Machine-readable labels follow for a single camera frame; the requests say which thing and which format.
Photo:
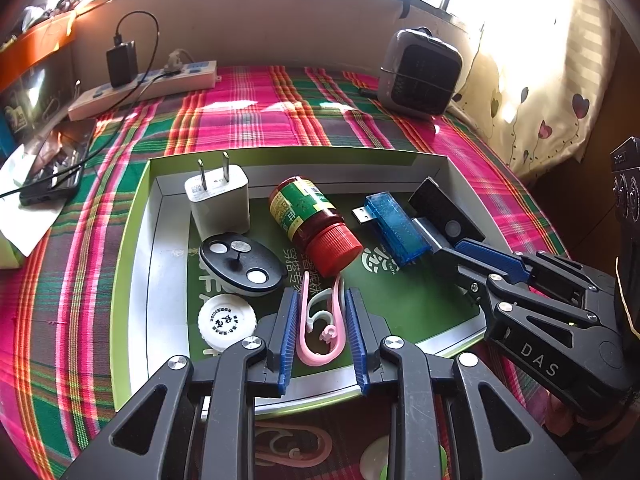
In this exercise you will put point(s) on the heart pattern curtain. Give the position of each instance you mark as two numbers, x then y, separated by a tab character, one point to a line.
537	78

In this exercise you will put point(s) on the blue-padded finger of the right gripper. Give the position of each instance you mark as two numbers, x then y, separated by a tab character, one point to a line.
480	279
556	277

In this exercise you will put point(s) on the pink ear hook clip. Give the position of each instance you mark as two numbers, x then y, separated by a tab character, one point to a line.
292	446
321	314

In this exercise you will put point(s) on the right hand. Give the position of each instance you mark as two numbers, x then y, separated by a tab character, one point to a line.
560	420

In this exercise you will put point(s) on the white power strip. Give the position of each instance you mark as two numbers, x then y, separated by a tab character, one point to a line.
193	77

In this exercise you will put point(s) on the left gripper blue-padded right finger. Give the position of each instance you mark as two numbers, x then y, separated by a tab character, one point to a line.
447	414

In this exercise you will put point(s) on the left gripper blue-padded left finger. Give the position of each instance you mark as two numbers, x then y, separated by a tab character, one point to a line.
197	419

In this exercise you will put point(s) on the black smartphone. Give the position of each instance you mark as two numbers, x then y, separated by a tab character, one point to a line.
59	165

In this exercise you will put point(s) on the green top round container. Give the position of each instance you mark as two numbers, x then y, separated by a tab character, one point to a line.
374	460

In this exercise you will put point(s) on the black power adapter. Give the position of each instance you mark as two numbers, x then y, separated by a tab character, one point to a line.
122	63

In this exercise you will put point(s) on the grey portable fan heater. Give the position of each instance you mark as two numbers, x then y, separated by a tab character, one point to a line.
419	73

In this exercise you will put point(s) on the plaid pink green tablecloth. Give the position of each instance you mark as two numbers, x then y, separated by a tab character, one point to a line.
56	388

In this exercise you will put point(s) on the black rectangular remote device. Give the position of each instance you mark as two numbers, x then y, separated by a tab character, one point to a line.
429	201

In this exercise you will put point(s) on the silver black lighter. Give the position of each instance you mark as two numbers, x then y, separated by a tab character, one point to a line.
434	239

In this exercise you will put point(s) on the red cap medicine bottle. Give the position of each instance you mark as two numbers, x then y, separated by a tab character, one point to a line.
314	225

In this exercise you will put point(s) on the green cardboard box tray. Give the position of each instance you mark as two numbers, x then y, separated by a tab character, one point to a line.
167	302

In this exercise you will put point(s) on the blue translucent usb tester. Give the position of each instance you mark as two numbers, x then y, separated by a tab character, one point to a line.
394	227

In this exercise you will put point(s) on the white usb wall charger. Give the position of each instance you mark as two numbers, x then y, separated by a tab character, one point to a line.
219	199

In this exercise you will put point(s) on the orange storage bin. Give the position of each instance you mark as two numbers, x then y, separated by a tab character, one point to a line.
35	45

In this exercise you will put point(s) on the black oval key fob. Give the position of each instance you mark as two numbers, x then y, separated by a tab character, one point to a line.
241	265

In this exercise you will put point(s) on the white paper sheet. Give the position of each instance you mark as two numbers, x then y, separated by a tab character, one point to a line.
22	227

